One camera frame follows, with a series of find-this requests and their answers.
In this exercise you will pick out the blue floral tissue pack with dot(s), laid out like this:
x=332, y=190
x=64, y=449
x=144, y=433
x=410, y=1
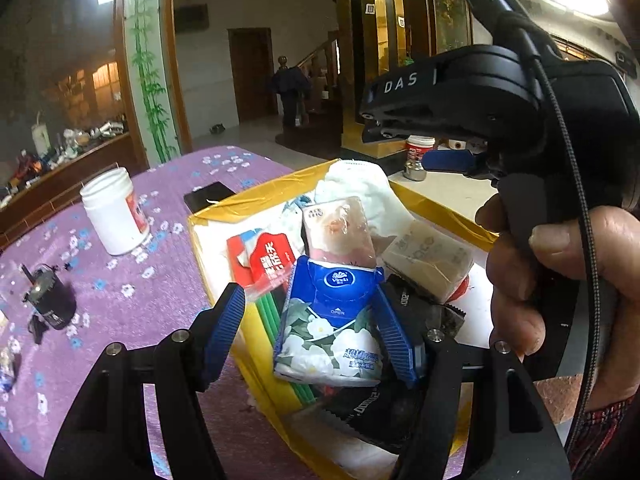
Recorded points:
x=330, y=330

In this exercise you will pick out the dark blue jacket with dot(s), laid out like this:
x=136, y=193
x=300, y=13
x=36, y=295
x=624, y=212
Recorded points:
x=290, y=85

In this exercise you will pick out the beige tissue pack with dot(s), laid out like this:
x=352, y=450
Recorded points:
x=425, y=260

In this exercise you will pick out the black snack packet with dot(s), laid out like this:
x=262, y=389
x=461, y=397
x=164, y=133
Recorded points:
x=360, y=410

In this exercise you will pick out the wooden sideboard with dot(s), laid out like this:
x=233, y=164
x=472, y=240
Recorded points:
x=60, y=180

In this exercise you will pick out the yellow cardboard box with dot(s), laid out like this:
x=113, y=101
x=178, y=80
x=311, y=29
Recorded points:
x=235, y=205

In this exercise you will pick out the red white wet wipes pack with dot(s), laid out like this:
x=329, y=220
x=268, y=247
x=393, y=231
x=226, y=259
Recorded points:
x=272, y=260

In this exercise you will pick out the white plastic bottle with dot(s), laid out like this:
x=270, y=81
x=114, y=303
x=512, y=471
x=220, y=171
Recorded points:
x=41, y=140

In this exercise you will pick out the black smartphone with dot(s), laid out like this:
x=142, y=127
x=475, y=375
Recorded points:
x=207, y=196

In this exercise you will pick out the bamboo painted pillar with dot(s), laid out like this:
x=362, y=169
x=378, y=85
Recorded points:
x=150, y=85

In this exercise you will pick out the blue white plastic packet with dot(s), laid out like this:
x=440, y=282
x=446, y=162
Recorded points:
x=7, y=370

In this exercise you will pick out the green packet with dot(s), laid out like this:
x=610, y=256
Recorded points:
x=267, y=320

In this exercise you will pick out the person's right forearm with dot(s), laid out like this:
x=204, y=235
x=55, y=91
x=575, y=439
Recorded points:
x=600, y=435

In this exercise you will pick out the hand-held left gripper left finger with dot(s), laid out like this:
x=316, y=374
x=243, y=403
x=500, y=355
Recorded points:
x=225, y=330

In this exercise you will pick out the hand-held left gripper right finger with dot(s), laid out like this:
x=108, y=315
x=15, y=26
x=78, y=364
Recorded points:
x=395, y=335

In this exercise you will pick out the person's right hand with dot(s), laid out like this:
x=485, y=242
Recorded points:
x=515, y=300

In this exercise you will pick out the pile of assorted clutter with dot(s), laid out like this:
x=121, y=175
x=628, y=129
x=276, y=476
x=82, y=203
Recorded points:
x=75, y=142

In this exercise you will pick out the black electric motor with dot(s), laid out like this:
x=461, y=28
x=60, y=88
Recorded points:
x=52, y=300

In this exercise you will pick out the white cloth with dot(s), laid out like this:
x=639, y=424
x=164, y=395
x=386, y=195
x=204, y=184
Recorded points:
x=360, y=185

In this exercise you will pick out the pink tissue pack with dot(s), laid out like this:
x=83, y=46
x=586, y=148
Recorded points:
x=340, y=232

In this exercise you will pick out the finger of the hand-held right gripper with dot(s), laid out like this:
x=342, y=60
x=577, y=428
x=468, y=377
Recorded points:
x=455, y=161

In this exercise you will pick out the brown wooden door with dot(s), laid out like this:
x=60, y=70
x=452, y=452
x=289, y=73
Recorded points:
x=252, y=75

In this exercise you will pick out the white plastic jar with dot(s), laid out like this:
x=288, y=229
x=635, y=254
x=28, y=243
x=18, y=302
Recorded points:
x=112, y=215

